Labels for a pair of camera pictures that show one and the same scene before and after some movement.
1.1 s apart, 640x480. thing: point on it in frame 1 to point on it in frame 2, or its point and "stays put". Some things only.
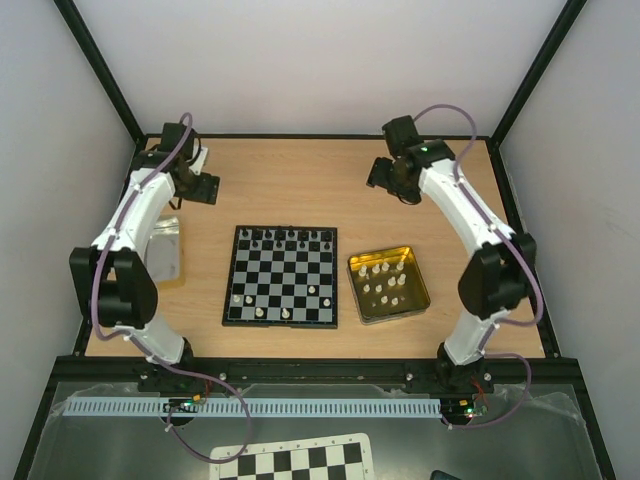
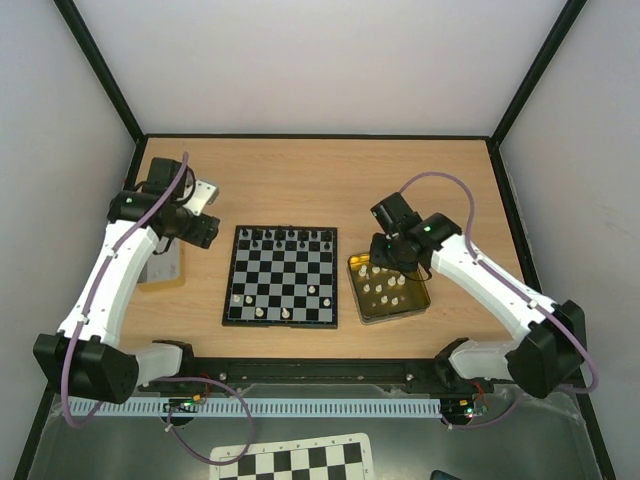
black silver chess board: (283, 276) stays put
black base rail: (318, 377) stays put
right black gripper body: (380, 173) to (382, 251)
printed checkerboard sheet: (345, 457) stays put
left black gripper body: (192, 191) to (201, 237)
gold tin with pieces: (387, 284) stays put
